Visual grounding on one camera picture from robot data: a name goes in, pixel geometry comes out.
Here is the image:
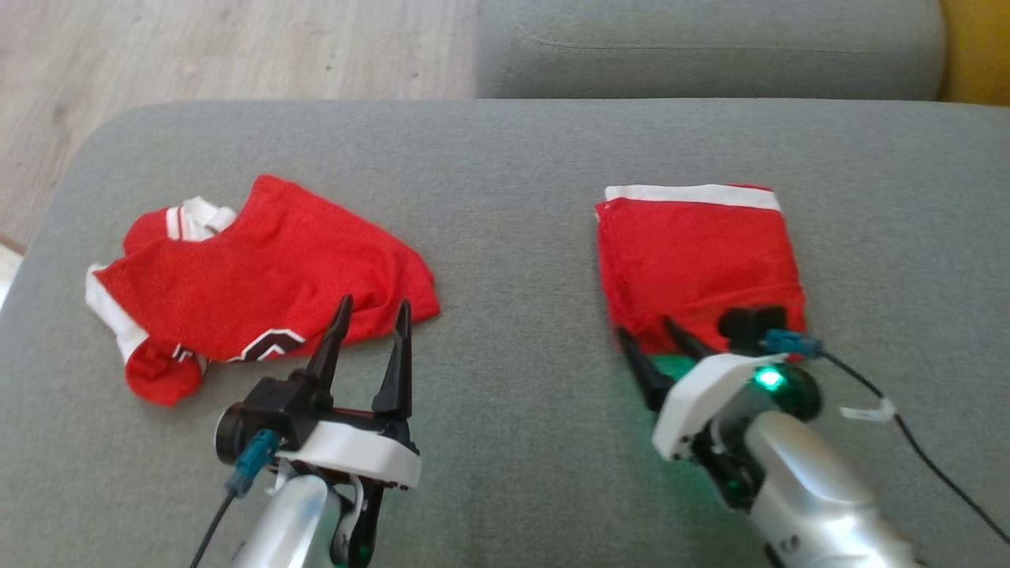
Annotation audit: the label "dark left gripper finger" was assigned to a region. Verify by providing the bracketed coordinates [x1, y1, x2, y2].
[304, 294, 354, 395]
[371, 298, 413, 419]

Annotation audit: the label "red white jersey shirt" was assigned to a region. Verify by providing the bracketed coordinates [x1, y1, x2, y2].
[85, 174, 440, 406]

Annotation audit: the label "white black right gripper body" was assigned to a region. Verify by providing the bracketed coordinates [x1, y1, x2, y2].
[652, 353, 790, 462]

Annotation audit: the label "red white-trimmed shorts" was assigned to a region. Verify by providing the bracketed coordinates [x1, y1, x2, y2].
[595, 184, 807, 360]

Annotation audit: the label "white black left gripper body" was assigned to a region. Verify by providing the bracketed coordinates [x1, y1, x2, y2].
[276, 410, 422, 490]

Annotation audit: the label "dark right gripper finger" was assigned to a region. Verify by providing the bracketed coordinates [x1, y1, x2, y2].
[663, 316, 720, 364]
[615, 327, 676, 412]

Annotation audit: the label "black cable with white tag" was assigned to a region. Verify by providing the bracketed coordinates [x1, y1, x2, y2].
[763, 329, 1010, 547]

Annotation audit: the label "black cable with blue plug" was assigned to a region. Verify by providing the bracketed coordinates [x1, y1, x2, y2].
[189, 428, 282, 568]

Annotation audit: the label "wide yellow sofa backrest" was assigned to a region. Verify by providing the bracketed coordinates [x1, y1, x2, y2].
[937, 0, 1010, 106]

